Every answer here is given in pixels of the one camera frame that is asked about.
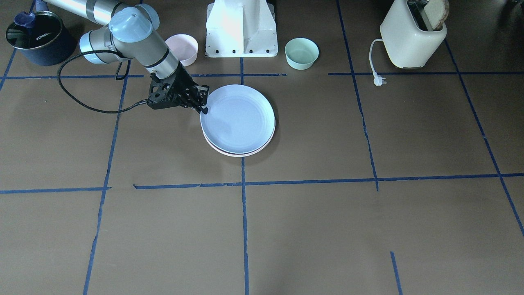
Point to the pink plate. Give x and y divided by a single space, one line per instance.
266 143

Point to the dark blue saucepan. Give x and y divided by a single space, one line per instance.
54 52

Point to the cream toaster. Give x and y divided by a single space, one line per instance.
408 42

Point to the blue plate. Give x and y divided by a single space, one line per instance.
239 120

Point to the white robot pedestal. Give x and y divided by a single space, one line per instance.
241 28

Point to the pink bowl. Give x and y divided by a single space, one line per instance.
184 47

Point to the cream plate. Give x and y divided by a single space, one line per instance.
236 154

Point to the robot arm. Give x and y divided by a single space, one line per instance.
129 32

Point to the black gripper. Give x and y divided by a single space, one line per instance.
184 82

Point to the bread slice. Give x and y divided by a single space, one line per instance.
436 12

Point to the green bowl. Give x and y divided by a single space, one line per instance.
301 53

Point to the glass pot lid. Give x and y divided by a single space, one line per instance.
31 30

